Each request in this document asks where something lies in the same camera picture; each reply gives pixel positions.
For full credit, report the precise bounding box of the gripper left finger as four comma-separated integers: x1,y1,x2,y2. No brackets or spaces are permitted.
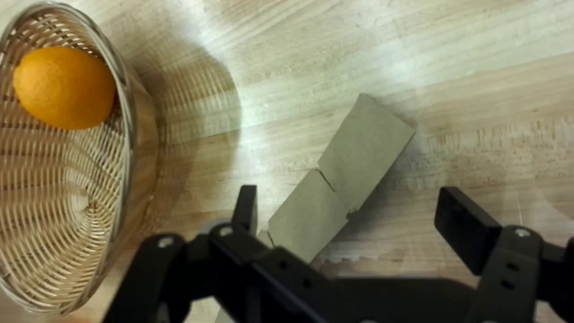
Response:
102,184,348,323

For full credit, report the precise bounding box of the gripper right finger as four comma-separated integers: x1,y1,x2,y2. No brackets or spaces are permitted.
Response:
434,187,574,323

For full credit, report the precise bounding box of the brown paper strip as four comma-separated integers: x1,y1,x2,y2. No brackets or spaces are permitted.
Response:
214,93,416,323

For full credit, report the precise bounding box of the woven wicker basket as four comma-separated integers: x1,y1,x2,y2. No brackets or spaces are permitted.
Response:
0,1,160,315

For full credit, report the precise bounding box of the orange fruit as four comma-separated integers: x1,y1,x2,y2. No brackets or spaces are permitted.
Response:
13,46,117,131

